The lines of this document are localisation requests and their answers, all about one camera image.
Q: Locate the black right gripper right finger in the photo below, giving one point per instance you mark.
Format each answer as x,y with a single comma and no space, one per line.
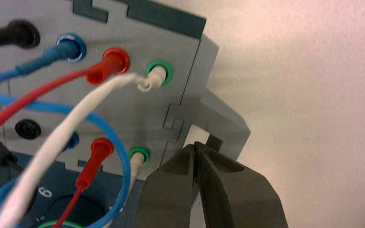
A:
236,201

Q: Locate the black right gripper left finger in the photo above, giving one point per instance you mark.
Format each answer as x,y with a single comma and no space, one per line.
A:
170,195

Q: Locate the grey and teal control box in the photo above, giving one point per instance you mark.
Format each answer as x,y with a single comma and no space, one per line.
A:
157,41

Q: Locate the green rotary knob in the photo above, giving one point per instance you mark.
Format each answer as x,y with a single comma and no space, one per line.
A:
59,224

